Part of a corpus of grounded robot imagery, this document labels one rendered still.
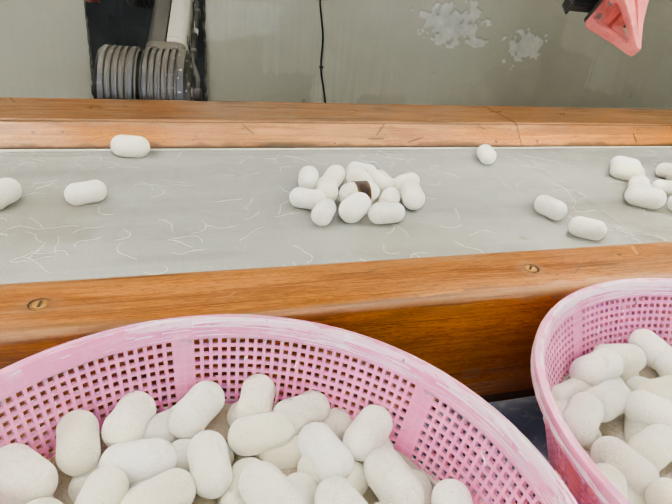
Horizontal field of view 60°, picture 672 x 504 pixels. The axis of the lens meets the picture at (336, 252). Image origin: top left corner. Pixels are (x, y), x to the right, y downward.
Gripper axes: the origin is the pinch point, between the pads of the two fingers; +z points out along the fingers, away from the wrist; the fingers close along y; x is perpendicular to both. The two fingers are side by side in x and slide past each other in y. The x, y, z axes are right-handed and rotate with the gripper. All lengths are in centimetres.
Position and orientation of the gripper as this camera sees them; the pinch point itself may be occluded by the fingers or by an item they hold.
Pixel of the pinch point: (632, 47)
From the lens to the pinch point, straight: 82.3
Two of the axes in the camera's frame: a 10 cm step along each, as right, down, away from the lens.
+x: -2.4, 3.9, 8.9
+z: 1.4, 9.2, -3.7
